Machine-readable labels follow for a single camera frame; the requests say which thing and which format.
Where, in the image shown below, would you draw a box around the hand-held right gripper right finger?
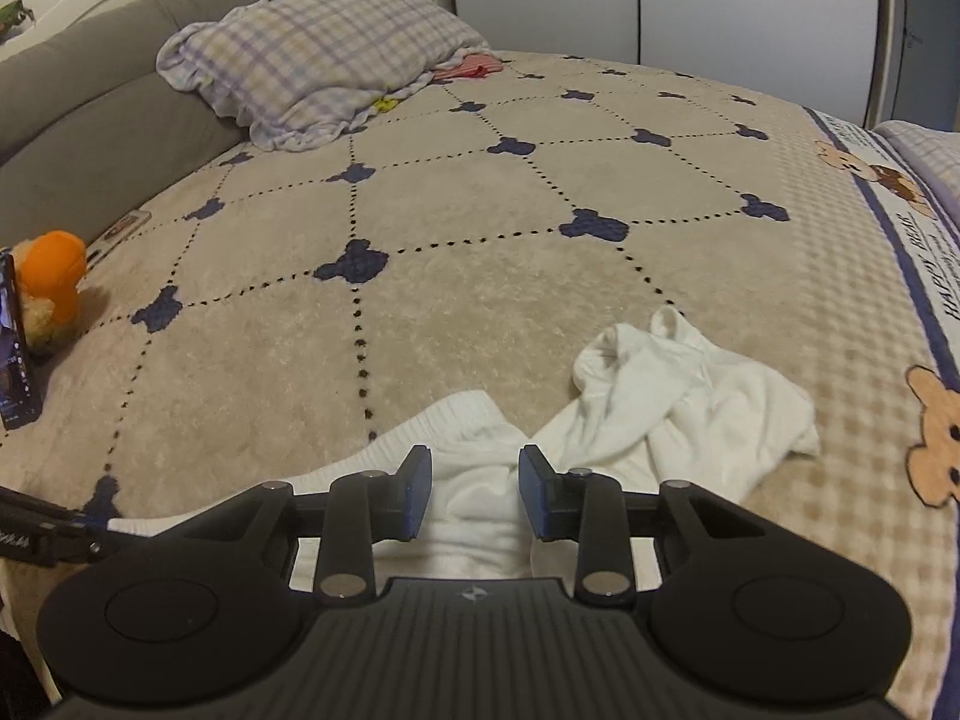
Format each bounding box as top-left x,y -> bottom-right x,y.
517,444 -> 758,610

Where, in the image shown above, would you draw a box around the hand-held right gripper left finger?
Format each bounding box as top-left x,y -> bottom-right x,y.
180,445 -> 434,608

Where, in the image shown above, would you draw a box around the white long-sleeved top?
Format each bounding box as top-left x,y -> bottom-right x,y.
109,306 -> 821,593

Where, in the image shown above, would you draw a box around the black smartphone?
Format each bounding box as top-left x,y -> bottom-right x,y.
0,253 -> 42,432

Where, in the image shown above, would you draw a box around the beige bear printed blanket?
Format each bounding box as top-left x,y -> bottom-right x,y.
0,51 -> 960,720

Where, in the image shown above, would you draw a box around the orange plush toy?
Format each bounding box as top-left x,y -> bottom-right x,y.
0,231 -> 89,357

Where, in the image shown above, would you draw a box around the grey padded headboard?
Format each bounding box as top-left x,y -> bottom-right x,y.
0,0 -> 391,248

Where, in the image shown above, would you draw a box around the purple plaid pillow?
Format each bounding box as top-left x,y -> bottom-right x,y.
156,0 -> 492,151

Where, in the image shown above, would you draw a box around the green toy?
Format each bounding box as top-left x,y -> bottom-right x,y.
0,1 -> 35,42

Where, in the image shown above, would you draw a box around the purple plaid quilt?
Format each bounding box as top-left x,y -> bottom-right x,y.
874,118 -> 960,218

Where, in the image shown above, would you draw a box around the white and blue wardrobe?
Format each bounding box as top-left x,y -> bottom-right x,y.
442,0 -> 960,132

